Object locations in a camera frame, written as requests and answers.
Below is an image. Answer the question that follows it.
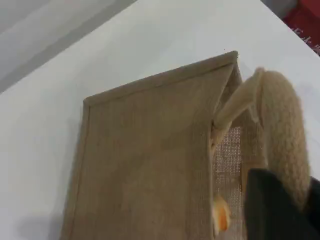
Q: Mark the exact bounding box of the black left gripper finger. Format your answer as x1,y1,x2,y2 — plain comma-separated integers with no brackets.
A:
246,167,320,240
303,176,320,223

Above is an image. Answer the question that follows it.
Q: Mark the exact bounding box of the long ridged orange bread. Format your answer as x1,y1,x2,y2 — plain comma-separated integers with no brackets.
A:
211,194,231,236

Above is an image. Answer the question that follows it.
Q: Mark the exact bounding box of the brown burlap bag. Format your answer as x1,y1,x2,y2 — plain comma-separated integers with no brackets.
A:
59,50,312,240

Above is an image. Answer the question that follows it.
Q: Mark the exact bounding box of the red printed object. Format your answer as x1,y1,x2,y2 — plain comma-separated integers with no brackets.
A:
282,0,320,60

